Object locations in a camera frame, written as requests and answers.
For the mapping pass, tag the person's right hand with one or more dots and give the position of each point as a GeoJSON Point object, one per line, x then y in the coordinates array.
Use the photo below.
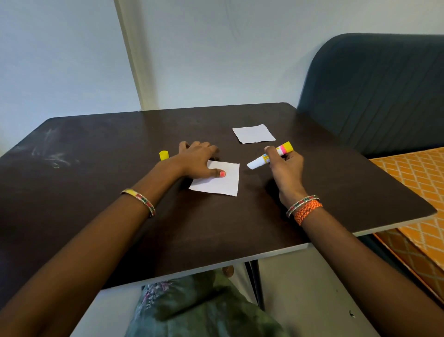
{"type": "Point", "coordinates": [288, 177]}

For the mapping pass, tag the person's left hand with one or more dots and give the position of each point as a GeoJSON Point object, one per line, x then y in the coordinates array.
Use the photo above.
{"type": "Point", "coordinates": [192, 161]}

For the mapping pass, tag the person's left little finger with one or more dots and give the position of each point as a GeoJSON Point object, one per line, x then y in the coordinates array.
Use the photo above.
{"type": "Point", "coordinates": [182, 147]}

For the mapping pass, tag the person's left thumb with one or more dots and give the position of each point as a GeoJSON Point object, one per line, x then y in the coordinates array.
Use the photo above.
{"type": "Point", "coordinates": [215, 173]}

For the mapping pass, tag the person's right thumb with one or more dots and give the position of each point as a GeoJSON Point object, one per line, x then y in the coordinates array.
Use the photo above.
{"type": "Point", "coordinates": [270, 155]}

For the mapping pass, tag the person's left middle finger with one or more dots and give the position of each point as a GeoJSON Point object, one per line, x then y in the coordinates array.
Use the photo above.
{"type": "Point", "coordinates": [204, 145]}

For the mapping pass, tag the white square paper sheet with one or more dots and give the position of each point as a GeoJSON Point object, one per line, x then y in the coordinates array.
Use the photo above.
{"type": "Point", "coordinates": [254, 133]}
{"type": "Point", "coordinates": [222, 184]}

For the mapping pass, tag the white yellow glue stick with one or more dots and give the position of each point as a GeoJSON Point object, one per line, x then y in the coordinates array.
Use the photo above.
{"type": "Point", "coordinates": [257, 162]}

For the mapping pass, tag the person's right forearm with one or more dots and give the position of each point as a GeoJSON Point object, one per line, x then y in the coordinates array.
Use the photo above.
{"type": "Point", "coordinates": [353, 264]}

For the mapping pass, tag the person's left forearm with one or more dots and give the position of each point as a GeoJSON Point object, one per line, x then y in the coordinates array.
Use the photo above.
{"type": "Point", "coordinates": [86, 250]}

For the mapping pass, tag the yellow glue stick cap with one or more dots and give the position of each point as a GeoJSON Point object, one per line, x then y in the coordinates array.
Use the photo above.
{"type": "Point", "coordinates": [164, 155]}

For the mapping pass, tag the multicoloured beaded bangle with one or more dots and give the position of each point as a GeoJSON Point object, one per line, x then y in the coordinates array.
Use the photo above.
{"type": "Point", "coordinates": [143, 201]}
{"type": "Point", "coordinates": [299, 204]}

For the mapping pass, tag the person's toe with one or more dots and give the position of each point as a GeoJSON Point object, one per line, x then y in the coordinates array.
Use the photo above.
{"type": "Point", "coordinates": [228, 271]}

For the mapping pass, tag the black metal table leg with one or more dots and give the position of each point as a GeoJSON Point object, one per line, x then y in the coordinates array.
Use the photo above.
{"type": "Point", "coordinates": [256, 281]}

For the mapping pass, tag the dark teal padded sofa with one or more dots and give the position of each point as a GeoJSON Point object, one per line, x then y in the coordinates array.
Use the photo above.
{"type": "Point", "coordinates": [374, 93]}

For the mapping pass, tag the green floral garment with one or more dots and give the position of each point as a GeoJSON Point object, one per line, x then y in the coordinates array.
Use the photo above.
{"type": "Point", "coordinates": [201, 309]}

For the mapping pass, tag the orange lattice patterned cushion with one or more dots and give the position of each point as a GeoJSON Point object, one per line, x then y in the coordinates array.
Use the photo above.
{"type": "Point", "coordinates": [419, 194]}

